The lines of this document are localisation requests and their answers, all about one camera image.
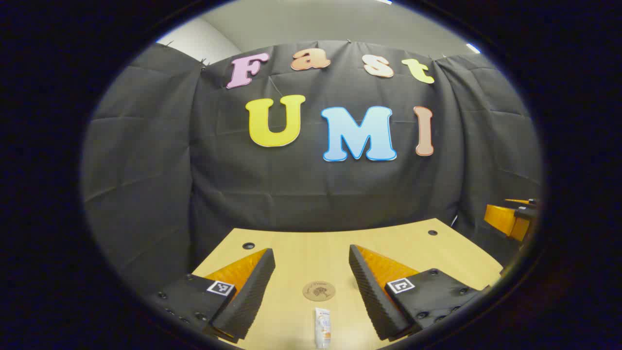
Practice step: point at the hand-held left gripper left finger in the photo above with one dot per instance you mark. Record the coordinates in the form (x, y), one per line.
(250, 296)

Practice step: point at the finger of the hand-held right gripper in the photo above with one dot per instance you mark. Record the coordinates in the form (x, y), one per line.
(522, 201)
(500, 219)

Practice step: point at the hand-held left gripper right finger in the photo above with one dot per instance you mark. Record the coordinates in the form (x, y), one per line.
(369, 296)

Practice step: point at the round wooden coaster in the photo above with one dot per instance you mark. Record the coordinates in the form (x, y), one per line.
(319, 290)

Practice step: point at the white toothpaste tube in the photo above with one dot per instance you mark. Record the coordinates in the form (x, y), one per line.
(322, 330)

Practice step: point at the wooden desktop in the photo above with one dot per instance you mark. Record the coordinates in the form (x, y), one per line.
(311, 253)

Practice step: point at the black backdrop cloth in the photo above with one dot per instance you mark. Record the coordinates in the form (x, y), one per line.
(291, 194)

